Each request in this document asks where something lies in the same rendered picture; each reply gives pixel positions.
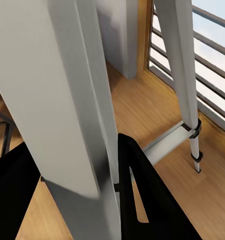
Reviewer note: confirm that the camera tripod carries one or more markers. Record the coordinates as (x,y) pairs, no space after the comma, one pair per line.
(54,82)

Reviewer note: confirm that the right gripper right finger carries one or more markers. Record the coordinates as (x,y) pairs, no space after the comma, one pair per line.
(167,221)

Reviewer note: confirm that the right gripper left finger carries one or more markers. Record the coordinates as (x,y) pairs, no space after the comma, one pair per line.
(19,176)

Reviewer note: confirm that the fixed window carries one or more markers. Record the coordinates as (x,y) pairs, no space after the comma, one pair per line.
(209,53)

